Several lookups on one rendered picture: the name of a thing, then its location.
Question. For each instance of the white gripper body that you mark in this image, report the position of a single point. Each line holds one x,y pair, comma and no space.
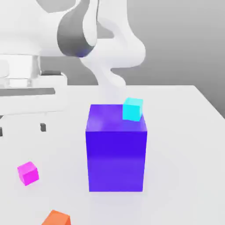
31,102

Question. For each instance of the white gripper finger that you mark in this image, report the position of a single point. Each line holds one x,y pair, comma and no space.
0,131
43,127

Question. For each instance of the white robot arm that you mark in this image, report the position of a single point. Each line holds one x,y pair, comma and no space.
112,52

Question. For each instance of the small magenta cube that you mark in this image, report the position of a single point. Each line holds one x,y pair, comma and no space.
28,174

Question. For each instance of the small cyan cube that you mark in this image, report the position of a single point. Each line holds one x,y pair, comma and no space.
131,110

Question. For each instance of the small orange cube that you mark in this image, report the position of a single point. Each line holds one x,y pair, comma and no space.
56,218

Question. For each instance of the large purple box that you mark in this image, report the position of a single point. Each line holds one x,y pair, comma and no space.
116,154

